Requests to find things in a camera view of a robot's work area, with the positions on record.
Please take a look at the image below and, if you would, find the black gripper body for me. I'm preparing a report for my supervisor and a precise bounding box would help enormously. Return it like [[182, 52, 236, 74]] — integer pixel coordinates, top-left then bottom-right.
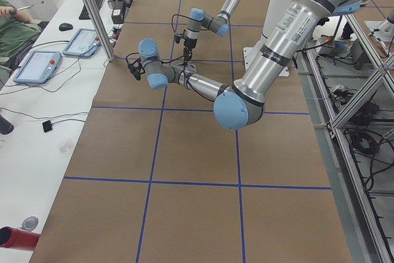
[[183, 36, 197, 50]]

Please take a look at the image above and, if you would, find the pink towel grey edge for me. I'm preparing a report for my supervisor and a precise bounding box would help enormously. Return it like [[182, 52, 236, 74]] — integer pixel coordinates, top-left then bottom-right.
[[175, 63, 196, 73]]

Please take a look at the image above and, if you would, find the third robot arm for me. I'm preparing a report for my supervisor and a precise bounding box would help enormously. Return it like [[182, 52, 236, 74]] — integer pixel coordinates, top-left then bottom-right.
[[377, 10, 394, 36]]

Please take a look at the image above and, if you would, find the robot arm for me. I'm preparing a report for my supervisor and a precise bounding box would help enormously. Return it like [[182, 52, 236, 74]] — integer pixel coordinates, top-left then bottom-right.
[[137, 0, 361, 130], [178, 0, 240, 63]]

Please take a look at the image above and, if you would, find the black power box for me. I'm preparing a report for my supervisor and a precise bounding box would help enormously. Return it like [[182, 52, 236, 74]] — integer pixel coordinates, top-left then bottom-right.
[[111, 1, 126, 25]]

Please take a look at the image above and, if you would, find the far teach pendant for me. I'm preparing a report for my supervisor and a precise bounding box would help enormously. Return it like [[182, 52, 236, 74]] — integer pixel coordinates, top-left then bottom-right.
[[62, 28, 100, 58]]

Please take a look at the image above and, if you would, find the teach pendant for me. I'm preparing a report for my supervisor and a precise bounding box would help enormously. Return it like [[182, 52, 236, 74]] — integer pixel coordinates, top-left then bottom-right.
[[13, 51, 62, 84], [62, 28, 100, 58]]

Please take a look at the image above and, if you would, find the black keyboard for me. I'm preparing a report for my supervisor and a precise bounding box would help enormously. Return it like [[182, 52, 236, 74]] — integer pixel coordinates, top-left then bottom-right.
[[78, 0, 107, 20]]

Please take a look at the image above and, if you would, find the black computer mouse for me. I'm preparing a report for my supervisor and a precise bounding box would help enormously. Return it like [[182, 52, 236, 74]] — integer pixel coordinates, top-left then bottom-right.
[[58, 23, 73, 31]]

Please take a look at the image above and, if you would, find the near teach pendant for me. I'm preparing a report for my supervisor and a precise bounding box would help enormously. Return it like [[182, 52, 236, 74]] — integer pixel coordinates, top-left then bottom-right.
[[13, 51, 62, 84]]

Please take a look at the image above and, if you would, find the small black square device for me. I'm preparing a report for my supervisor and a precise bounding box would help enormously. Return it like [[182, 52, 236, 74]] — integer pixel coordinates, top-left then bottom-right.
[[42, 120, 53, 133]]

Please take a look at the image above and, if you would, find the person in green shirt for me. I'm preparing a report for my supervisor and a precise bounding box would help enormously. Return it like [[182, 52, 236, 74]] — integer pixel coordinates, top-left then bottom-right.
[[1, 0, 41, 70]]

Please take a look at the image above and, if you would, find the round metal grommet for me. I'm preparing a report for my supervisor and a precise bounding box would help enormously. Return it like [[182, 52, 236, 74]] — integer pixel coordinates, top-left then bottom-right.
[[20, 216, 39, 232]]

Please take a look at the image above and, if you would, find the red cylinder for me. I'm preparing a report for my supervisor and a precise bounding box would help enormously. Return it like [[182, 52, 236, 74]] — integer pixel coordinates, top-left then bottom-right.
[[1, 227, 40, 251]]

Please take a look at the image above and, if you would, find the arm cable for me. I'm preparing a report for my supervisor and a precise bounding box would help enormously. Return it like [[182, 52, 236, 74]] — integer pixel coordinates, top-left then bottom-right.
[[171, 13, 191, 34], [125, 52, 188, 76]]

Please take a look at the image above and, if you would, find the aluminium frame post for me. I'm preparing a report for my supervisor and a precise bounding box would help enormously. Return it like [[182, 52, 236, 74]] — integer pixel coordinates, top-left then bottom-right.
[[82, 0, 115, 62]]

